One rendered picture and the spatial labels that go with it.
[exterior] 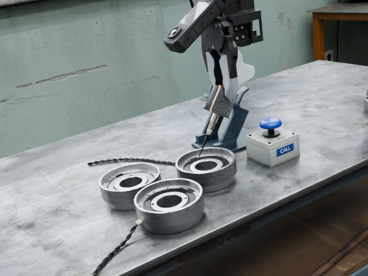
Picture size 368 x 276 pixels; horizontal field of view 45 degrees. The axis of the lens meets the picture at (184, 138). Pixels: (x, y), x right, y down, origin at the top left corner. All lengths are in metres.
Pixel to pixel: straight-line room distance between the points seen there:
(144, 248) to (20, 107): 1.72
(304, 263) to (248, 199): 0.31
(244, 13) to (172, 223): 0.36
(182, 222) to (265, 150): 0.24
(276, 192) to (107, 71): 1.75
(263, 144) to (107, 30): 1.66
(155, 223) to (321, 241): 0.50
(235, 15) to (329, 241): 0.55
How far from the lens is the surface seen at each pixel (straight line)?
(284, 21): 2.97
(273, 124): 0.80
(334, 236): 1.06
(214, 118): 0.79
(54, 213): 0.79
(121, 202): 0.72
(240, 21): 0.75
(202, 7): 0.75
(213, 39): 0.76
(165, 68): 2.50
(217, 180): 0.73
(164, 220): 0.63
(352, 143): 0.89
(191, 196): 0.68
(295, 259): 0.99
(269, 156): 0.79
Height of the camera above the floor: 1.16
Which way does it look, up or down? 21 degrees down
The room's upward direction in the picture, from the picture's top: 9 degrees counter-clockwise
